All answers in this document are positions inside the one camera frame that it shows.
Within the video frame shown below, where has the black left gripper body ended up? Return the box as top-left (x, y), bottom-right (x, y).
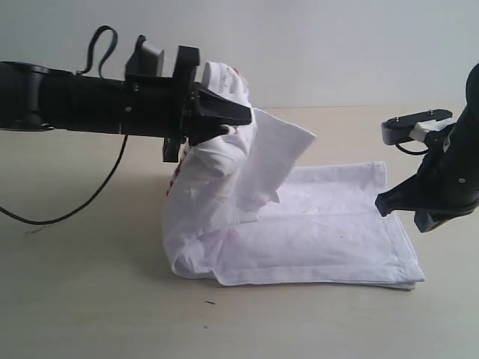
top-left (120, 34), bottom-right (200, 162)

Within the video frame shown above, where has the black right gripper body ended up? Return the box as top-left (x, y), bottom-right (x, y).
top-left (414, 150), bottom-right (478, 233)

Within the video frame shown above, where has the white t-shirt red Chinese lettering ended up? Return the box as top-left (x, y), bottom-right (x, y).
top-left (160, 60), bottom-right (427, 292)

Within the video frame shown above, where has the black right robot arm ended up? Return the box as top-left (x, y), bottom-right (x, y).
top-left (375, 67), bottom-right (478, 233)

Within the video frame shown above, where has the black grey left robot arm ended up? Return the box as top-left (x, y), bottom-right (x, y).
top-left (1, 35), bottom-right (252, 163)

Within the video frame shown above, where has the right wrist camera black silver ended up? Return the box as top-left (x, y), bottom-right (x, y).
top-left (381, 109), bottom-right (455, 146)

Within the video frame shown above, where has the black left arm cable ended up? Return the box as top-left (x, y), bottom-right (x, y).
top-left (0, 25), bottom-right (130, 225)

